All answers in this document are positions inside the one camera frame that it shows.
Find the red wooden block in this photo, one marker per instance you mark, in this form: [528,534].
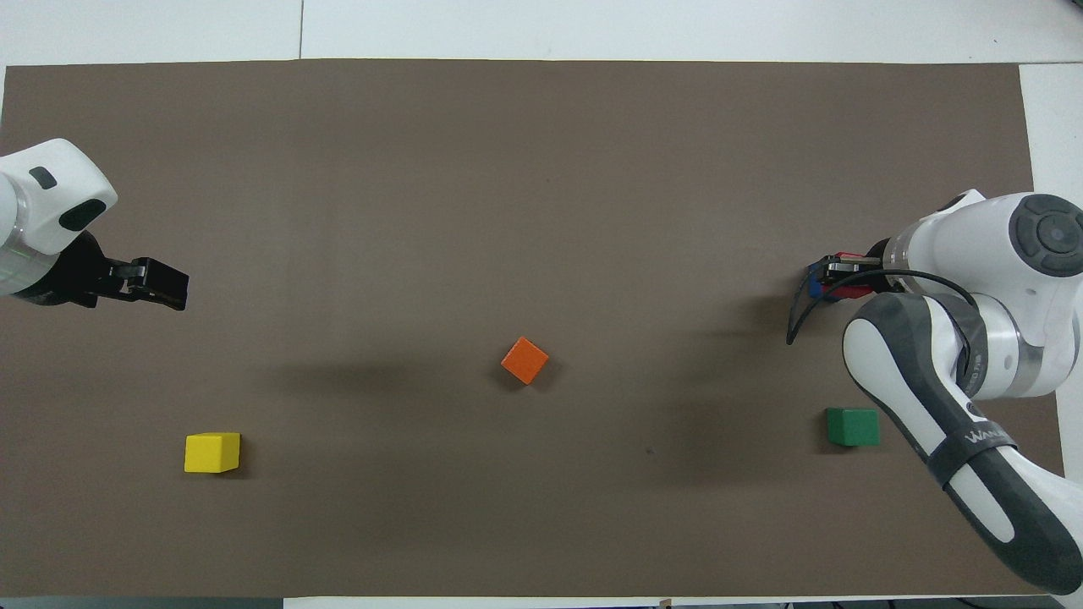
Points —
[856,291]

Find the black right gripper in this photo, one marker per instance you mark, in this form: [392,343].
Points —
[878,254]

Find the brown table mat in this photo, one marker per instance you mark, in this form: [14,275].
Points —
[541,169]

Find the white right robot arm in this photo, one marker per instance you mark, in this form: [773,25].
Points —
[1015,338]

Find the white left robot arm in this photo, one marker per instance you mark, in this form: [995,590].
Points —
[34,211]

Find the yellow wooden block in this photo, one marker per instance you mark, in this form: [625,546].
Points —
[212,452]

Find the green wooden block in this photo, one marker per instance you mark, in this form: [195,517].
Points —
[853,427]

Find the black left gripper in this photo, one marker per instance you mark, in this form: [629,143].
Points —
[68,275]

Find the blue wooden block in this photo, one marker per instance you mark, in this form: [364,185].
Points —
[815,281]

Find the orange wooden block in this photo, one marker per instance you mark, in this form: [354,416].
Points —
[525,361]

